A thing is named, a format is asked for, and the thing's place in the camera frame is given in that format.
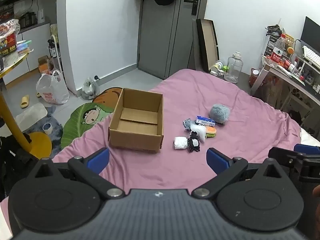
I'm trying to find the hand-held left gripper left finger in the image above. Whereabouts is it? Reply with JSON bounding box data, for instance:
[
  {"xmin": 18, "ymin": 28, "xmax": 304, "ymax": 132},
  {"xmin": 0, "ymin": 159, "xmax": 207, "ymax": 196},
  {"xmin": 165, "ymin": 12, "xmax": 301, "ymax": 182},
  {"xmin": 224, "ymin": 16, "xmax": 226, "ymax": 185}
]
[{"xmin": 34, "ymin": 147, "xmax": 126, "ymax": 201}]

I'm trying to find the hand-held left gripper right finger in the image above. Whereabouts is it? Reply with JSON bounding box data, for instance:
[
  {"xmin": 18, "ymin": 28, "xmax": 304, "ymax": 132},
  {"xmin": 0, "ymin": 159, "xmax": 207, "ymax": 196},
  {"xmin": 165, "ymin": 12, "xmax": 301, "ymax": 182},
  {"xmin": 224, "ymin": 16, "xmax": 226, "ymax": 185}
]
[{"xmin": 191, "ymin": 147, "xmax": 287, "ymax": 201}]

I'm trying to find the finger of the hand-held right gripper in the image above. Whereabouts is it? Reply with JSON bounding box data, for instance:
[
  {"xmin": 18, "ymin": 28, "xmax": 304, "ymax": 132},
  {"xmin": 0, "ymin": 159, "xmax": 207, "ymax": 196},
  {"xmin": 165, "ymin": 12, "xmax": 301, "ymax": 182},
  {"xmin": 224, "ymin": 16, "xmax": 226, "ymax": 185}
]
[
  {"xmin": 294, "ymin": 144, "xmax": 320, "ymax": 156},
  {"xmin": 268, "ymin": 146, "xmax": 304, "ymax": 167}
]

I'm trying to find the black plush toy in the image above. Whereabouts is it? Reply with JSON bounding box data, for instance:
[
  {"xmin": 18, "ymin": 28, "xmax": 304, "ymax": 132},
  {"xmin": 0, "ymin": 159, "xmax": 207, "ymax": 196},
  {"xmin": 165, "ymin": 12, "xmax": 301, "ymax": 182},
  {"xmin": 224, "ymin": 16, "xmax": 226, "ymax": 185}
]
[{"xmin": 187, "ymin": 131, "xmax": 201, "ymax": 153}]

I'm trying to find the white cotton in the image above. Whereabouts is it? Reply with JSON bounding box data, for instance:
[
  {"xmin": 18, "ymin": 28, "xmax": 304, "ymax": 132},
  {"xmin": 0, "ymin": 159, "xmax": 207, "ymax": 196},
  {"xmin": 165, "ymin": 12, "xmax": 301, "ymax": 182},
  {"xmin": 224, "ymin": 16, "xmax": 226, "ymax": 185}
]
[{"xmin": 190, "ymin": 124, "xmax": 207, "ymax": 144}]

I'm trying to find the white packet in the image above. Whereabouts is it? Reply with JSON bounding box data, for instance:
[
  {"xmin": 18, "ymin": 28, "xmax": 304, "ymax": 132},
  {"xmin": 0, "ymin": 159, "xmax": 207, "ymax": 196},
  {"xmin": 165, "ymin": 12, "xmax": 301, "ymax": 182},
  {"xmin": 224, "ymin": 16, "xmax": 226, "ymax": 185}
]
[{"xmin": 173, "ymin": 136, "xmax": 188, "ymax": 151}]

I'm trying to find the blue tissue pack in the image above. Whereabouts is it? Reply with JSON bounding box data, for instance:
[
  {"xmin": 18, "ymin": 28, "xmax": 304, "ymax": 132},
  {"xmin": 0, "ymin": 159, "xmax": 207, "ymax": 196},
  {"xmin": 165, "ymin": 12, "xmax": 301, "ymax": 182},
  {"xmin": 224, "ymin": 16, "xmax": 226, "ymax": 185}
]
[{"xmin": 195, "ymin": 115, "xmax": 216, "ymax": 127}]

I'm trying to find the green leaf cartoon rug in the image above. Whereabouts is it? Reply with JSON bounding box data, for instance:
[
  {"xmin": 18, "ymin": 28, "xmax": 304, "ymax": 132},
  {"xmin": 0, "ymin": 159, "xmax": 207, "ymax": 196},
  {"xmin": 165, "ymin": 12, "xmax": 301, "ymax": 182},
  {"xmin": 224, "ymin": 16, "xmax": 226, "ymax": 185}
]
[{"xmin": 61, "ymin": 102, "xmax": 115, "ymax": 151}]

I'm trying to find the grey fluffy plush toy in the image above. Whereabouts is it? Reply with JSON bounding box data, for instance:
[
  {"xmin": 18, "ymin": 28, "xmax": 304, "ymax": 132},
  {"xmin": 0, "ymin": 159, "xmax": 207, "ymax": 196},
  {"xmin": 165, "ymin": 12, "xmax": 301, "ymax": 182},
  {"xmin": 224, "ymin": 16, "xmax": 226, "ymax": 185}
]
[{"xmin": 209, "ymin": 104, "xmax": 230, "ymax": 124}]

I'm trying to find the grey blue shaggy rug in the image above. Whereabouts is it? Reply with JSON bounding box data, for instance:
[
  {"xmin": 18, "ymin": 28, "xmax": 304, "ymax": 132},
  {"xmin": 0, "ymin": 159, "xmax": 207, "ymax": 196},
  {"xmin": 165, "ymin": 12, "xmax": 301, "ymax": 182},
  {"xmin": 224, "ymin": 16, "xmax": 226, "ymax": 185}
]
[{"xmin": 22, "ymin": 104, "xmax": 63, "ymax": 153}]

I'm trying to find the brown cartoon rug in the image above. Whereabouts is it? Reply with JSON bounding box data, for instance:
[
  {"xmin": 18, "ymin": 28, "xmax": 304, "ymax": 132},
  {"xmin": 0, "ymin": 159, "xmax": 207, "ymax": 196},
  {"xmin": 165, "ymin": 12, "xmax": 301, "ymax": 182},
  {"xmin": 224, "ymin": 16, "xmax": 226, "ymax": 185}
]
[{"xmin": 92, "ymin": 87, "xmax": 123, "ymax": 104}]

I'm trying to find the pink bed sheet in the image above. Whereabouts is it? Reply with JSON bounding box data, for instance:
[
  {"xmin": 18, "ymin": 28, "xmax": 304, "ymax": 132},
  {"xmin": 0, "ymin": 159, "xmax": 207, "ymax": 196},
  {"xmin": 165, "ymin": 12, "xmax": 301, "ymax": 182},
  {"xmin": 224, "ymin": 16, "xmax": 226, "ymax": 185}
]
[{"xmin": 51, "ymin": 68, "xmax": 304, "ymax": 193}]

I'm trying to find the white desk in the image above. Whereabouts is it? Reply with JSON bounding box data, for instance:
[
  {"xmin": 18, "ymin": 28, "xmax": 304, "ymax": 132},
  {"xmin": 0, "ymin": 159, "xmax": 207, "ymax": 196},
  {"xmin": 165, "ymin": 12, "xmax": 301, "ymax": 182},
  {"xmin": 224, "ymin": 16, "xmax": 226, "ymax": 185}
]
[{"xmin": 250, "ymin": 54, "xmax": 320, "ymax": 128}]

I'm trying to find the grey plastic bag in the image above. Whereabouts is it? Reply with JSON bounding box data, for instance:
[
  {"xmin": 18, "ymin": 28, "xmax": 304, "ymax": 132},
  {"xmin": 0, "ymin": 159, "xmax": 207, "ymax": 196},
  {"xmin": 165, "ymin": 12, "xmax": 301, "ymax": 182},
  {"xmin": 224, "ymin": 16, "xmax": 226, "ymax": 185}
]
[{"xmin": 81, "ymin": 77, "xmax": 101, "ymax": 101}]

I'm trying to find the white floor mat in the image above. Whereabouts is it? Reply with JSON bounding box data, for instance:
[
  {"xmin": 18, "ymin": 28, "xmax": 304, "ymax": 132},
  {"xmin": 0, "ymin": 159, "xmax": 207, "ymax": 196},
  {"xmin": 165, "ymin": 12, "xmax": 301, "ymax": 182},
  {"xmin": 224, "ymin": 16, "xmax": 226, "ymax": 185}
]
[{"xmin": 15, "ymin": 104, "xmax": 48, "ymax": 132}]

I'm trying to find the white plastic shopping bag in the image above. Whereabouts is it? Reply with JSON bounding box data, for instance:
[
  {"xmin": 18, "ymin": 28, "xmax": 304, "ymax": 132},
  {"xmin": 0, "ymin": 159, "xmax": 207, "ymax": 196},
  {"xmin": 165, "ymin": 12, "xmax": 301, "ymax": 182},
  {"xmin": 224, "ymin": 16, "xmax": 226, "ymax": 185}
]
[{"xmin": 36, "ymin": 70, "xmax": 70, "ymax": 105}]

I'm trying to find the black bag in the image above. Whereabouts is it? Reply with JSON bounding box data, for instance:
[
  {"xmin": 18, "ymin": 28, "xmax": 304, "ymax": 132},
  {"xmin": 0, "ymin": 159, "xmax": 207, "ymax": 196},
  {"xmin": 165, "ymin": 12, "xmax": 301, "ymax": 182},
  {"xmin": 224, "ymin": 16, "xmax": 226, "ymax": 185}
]
[{"xmin": 0, "ymin": 135, "xmax": 39, "ymax": 202}]

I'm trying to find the red can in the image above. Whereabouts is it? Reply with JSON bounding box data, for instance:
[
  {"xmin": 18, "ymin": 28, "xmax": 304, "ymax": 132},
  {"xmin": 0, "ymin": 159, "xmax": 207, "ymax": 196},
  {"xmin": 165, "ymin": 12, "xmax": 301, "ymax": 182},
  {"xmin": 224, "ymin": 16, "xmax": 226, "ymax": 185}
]
[{"xmin": 283, "ymin": 59, "xmax": 296, "ymax": 72}]

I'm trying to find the yellow table stand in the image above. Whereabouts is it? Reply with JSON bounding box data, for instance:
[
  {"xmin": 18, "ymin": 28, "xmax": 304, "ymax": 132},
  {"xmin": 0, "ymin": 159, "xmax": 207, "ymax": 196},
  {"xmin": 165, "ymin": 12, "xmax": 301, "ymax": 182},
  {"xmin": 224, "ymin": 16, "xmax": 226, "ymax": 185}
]
[{"xmin": 0, "ymin": 88, "xmax": 52, "ymax": 159}]

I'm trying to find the white keyboard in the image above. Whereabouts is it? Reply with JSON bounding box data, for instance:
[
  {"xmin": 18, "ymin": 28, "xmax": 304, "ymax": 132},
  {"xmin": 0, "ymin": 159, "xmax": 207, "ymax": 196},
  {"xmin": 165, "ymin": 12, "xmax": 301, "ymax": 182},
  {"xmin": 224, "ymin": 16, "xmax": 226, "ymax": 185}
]
[{"xmin": 302, "ymin": 45, "xmax": 320, "ymax": 67}]

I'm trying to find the clear plastic water jug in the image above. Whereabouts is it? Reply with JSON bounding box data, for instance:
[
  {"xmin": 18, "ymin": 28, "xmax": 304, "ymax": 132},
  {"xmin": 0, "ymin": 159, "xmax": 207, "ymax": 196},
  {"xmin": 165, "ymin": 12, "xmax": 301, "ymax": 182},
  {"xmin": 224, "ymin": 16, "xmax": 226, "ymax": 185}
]
[{"xmin": 223, "ymin": 51, "xmax": 244, "ymax": 84}]

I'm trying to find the white green small container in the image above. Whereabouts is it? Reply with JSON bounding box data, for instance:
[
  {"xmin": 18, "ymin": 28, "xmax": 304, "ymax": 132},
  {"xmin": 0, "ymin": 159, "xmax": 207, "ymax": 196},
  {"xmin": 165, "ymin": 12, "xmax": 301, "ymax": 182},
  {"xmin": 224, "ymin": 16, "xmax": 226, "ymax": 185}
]
[{"xmin": 211, "ymin": 60, "xmax": 226, "ymax": 72}]

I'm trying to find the water bottle with red label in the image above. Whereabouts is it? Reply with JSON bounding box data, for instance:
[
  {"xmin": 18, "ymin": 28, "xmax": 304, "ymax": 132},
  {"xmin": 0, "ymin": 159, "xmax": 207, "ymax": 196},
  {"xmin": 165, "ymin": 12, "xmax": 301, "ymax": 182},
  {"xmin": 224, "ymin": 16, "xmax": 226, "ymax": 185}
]
[{"xmin": 270, "ymin": 33, "xmax": 286, "ymax": 65}]

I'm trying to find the orange cardboard box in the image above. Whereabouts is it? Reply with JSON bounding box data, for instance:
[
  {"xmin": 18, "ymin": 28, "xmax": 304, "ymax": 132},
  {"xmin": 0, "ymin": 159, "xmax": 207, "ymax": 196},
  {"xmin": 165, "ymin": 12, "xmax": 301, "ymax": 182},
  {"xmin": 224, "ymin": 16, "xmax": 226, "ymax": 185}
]
[{"xmin": 38, "ymin": 55, "xmax": 54, "ymax": 75}]

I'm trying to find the small drawer organizer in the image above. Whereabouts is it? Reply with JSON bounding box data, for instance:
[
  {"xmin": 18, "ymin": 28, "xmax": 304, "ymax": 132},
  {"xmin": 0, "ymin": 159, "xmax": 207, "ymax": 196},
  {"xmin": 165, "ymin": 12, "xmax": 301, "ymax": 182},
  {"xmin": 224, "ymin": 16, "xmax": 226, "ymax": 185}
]
[{"xmin": 264, "ymin": 35, "xmax": 280, "ymax": 57}]

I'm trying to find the black computer monitor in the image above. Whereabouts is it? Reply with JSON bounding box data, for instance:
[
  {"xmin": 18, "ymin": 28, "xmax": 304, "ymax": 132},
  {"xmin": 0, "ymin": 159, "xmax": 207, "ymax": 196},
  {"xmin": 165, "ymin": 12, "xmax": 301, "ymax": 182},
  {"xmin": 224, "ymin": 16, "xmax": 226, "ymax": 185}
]
[{"xmin": 300, "ymin": 16, "xmax": 320, "ymax": 56}]

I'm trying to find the leaning black framed cardboard panel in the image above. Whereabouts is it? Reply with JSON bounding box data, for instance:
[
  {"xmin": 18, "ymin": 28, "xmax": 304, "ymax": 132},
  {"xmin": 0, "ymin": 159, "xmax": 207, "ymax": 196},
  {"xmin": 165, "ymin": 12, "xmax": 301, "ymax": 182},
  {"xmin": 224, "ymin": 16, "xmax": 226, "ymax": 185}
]
[{"xmin": 195, "ymin": 18, "xmax": 220, "ymax": 73}]

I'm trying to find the black spray bottle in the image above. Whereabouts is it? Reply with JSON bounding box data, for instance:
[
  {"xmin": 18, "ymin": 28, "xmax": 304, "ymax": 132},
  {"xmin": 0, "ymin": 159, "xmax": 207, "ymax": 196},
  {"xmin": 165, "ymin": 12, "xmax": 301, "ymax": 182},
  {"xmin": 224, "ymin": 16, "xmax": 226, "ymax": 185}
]
[{"xmin": 48, "ymin": 39, "xmax": 58, "ymax": 58}]

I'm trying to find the yellow round table top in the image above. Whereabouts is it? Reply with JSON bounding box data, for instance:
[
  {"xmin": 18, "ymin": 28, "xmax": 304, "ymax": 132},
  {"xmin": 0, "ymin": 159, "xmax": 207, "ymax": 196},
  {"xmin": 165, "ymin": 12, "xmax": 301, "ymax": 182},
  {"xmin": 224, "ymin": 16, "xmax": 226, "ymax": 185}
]
[{"xmin": 0, "ymin": 51, "xmax": 34, "ymax": 80}]

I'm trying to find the white cabinet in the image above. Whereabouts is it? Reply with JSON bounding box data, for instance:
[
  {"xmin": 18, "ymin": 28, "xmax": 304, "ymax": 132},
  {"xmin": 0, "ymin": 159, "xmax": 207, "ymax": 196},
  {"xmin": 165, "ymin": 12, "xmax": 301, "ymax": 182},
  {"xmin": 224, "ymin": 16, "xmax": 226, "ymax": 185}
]
[{"xmin": 3, "ymin": 22, "xmax": 52, "ymax": 85}]

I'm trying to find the stack of books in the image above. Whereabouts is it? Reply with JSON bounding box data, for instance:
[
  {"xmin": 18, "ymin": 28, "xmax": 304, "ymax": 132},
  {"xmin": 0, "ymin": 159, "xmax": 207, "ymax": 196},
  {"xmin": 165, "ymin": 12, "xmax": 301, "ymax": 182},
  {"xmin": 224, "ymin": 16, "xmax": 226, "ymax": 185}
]
[{"xmin": 16, "ymin": 39, "xmax": 35, "ymax": 56}]

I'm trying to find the grey door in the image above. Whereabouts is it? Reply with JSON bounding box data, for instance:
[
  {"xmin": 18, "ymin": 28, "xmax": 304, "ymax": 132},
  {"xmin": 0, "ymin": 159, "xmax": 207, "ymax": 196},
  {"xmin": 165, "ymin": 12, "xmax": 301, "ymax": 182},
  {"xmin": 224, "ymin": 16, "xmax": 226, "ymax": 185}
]
[{"xmin": 137, "ymin": 0, "xmax": 211, "ymax": 80}]

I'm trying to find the colourful snack bag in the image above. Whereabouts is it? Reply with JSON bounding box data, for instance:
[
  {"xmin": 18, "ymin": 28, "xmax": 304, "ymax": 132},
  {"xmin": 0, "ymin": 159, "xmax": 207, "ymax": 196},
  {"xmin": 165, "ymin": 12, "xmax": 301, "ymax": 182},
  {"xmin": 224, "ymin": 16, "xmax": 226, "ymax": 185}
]
[{"xmin": 0, "ymin": 18, "xmax": 21, "ymax": 68}]

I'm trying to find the black door handle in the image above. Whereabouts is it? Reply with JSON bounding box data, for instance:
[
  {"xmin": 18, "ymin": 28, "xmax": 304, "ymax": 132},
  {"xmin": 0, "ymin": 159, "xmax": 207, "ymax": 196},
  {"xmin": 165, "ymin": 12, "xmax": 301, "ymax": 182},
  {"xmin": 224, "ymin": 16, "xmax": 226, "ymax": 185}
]
[{"xmin": 184, "ymin": 0, "xmax": 200, "ymax": 16}]

